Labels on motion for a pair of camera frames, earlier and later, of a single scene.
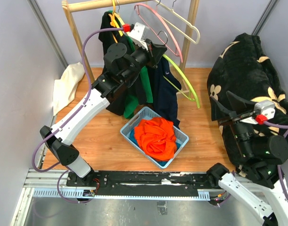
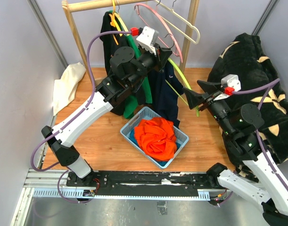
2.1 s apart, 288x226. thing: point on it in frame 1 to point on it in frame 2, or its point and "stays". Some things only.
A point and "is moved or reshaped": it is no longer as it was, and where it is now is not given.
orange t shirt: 157,138 stays
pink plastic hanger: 151,28 stays
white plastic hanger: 175,28 stays
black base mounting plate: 139,182 stays
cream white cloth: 64,88 stays
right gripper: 226,116 to 194,98
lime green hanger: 189,98 is moved or reshaped
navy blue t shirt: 165,85 is moved or reshaped
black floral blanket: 242,82 stays
